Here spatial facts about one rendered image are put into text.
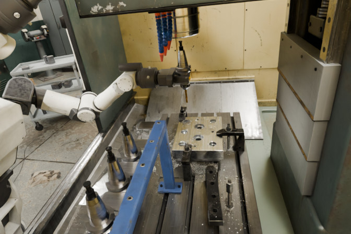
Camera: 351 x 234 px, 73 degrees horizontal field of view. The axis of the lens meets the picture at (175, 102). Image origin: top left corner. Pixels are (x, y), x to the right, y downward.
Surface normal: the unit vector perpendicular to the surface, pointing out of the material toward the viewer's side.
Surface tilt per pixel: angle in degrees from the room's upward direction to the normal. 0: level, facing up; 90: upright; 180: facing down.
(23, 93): 46
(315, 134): 90
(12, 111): 68
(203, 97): 24
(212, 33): 90
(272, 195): 0
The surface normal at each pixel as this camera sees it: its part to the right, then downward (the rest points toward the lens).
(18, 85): 0.51, -0.48
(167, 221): -0.11, -0.89
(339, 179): -0.80, 0.35
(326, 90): -0.15, 0.46
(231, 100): -0.16, -0.62
